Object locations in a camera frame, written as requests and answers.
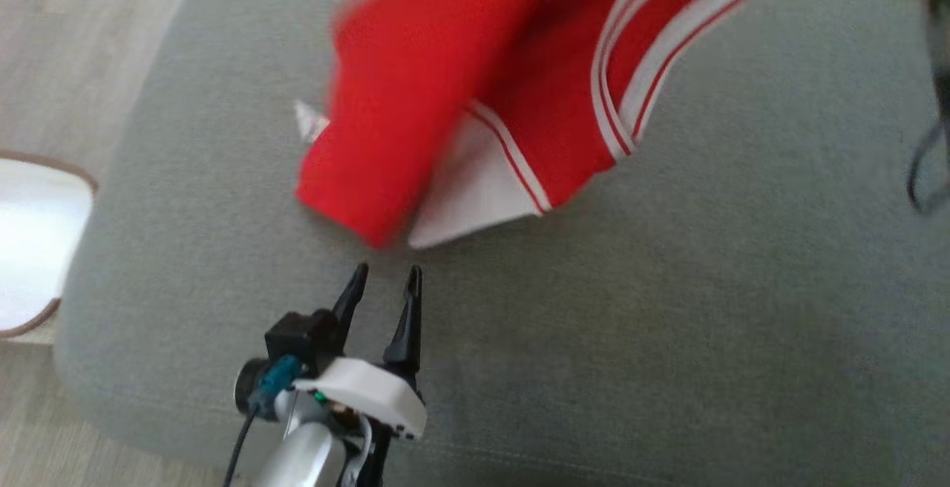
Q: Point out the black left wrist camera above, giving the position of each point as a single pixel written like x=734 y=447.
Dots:
x=304 y=338

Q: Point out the red and white garment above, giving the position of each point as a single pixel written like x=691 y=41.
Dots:
x=415 y=101

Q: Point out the grey sofa seat cushion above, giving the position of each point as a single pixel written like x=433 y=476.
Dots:
x=668 y=324

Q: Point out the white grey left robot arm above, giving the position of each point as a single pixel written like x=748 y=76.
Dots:
x=300 y=457

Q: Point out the white basket with brown rim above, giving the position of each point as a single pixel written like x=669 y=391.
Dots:
x=37 y=242

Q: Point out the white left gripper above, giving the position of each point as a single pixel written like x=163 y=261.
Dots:
x=367 y=390

